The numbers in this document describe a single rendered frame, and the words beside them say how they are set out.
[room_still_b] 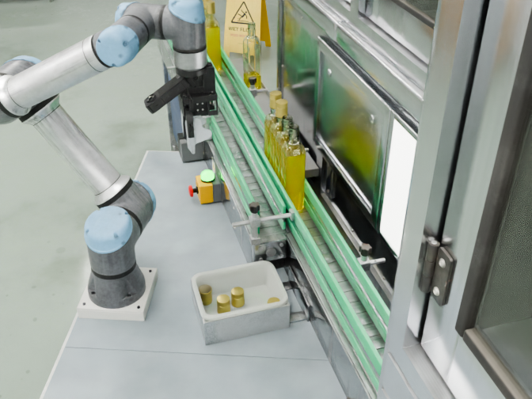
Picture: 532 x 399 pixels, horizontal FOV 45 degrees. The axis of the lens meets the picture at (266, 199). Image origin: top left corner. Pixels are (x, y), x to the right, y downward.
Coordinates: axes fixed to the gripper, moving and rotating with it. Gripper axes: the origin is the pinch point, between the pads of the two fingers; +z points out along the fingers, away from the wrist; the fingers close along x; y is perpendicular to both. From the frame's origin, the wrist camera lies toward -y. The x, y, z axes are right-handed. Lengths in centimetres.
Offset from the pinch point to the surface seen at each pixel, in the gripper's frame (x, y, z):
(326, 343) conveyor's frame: -38, 24, 39
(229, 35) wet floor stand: 333, 90, 100
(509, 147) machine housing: -101, 9, -54
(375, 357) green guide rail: -58, 26, 22
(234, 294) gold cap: -17.0, 6.5, 36.6
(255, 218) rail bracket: -6.9, 15.0, 21.1
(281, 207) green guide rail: -1.9, 23.7, 22.7
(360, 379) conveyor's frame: -56, 24, 30
